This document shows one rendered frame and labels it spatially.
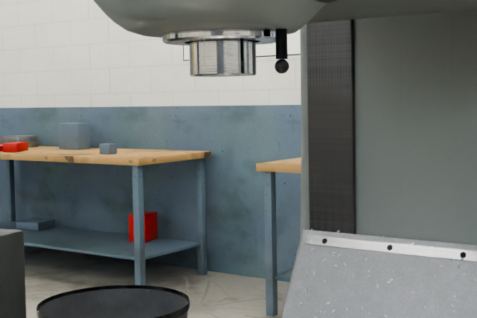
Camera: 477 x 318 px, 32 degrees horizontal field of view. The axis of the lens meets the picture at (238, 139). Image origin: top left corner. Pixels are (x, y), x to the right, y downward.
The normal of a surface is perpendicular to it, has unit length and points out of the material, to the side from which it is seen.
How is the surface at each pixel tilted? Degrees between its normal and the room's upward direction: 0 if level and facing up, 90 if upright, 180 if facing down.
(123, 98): 90
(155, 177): 90
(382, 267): 63
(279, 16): 126
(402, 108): 90
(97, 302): 86
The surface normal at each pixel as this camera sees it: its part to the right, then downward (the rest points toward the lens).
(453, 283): -0.52, -0.40
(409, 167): -0.58, 0.05
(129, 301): -0.07, -0.01
